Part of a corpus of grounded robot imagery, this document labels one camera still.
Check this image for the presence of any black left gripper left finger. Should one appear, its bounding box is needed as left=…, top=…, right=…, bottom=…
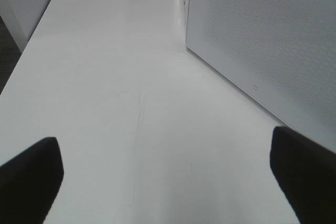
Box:
left=1, top=137, right=64, bottom=223

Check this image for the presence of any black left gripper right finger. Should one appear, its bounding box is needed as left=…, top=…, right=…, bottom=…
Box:
left=270, top=126, right=335, bottom=223

